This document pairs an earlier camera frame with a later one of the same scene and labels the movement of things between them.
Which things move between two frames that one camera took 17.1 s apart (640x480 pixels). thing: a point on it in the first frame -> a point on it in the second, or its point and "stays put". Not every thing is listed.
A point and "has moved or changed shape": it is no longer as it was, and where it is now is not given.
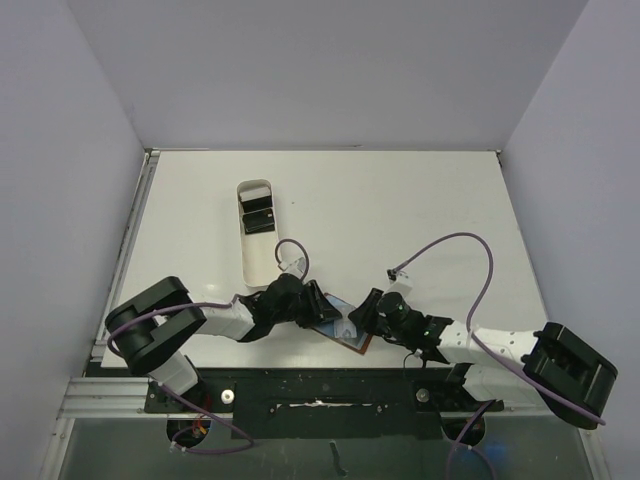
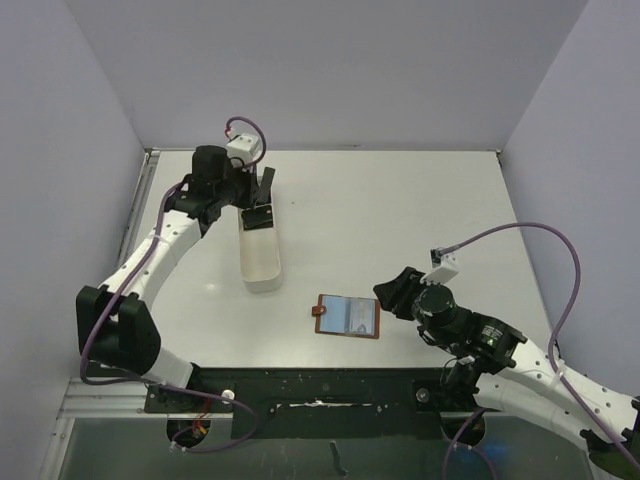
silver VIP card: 344,327 has moved or changed shape
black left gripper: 321,309 -> 254,192
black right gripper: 371,308 -> 406,298
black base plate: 333,403 stays put
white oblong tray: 260,251 stays put
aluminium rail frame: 90,398 stays put
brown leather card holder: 363,340 has moved or changed shape
